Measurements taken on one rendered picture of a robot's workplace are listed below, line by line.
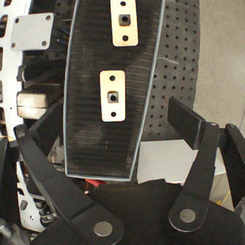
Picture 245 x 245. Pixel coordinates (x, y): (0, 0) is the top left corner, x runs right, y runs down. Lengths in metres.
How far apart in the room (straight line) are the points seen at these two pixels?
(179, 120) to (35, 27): 0.30
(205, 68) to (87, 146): 1.57
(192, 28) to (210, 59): 0.97
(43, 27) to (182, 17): 0.65
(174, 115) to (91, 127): 0.15
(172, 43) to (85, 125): 0.61
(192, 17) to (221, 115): 1.43
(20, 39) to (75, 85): 0.17
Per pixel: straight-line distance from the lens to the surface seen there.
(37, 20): 0.34
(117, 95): 0.25
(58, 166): 0.46
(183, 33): 0.81
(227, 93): 2.00
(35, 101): 0.38
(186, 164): 0.74
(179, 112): 0.17
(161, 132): 0.85
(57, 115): 0.18
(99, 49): 0.25
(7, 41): 0.51
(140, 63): 0.26
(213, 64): 1.80
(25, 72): 0.36
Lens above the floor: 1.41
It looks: 66 degrees down
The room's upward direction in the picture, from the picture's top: 165 degrees clockwise
